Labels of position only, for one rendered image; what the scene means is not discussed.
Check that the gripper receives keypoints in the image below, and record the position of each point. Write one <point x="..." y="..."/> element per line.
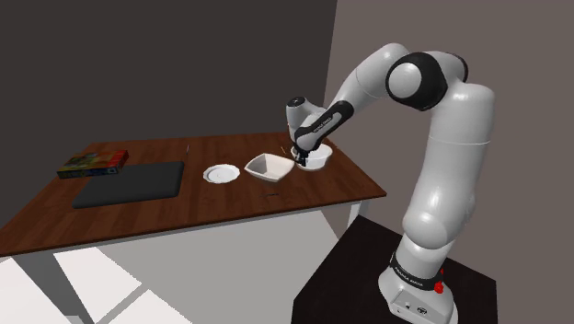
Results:
<point x="302" y="158"/>

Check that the white round bowl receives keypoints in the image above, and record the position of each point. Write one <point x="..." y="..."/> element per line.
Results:
<point x="323" y="157"/>

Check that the black robot stand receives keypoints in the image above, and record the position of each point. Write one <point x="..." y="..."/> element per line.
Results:
<point x="345" y="278"/>

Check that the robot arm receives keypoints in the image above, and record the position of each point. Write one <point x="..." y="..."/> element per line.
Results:
<point x="453" y="148"/>

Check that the colourful flat box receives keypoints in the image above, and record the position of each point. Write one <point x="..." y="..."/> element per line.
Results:
<point x="92" y="164"/>

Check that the black flat laptop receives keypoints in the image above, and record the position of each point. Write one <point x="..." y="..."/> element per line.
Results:
<point x="134" y="184"/>

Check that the white scalloped plate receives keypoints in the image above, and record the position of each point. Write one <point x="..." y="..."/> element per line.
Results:
<point x="221" y="173"/>

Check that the wooden table with white legs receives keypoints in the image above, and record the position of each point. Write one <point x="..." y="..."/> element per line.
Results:
<point x="215" y="206"/>

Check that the white square bowl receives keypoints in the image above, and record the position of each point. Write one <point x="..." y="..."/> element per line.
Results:
<point x="269" y="168"/>

